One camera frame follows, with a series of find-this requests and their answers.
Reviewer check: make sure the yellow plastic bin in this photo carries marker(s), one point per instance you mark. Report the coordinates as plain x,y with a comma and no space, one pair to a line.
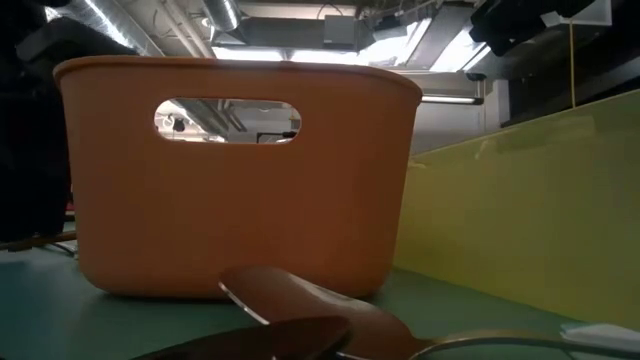
525,215

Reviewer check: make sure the gold spoon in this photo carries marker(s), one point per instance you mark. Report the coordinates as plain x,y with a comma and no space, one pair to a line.
45,240

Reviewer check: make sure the ceiling light tube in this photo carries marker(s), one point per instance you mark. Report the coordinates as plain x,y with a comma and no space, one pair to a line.
450,99

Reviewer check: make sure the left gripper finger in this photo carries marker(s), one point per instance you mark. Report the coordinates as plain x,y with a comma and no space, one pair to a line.
35,190

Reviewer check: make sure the green table mat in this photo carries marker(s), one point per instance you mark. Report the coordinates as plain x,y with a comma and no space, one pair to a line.
50,310

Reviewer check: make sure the orange plastic bin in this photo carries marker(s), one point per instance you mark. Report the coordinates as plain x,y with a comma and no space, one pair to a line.
240,210

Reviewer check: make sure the grey ceiling vent box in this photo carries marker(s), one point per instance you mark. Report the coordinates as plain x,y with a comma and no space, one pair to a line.
340,31

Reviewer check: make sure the black table frame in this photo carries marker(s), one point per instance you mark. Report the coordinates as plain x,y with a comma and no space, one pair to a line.
575,85

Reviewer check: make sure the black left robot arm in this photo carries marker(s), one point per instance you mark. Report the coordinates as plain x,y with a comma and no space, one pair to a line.
20,20

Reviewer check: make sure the silver ceiling duct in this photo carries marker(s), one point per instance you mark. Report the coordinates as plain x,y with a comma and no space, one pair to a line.
110,22

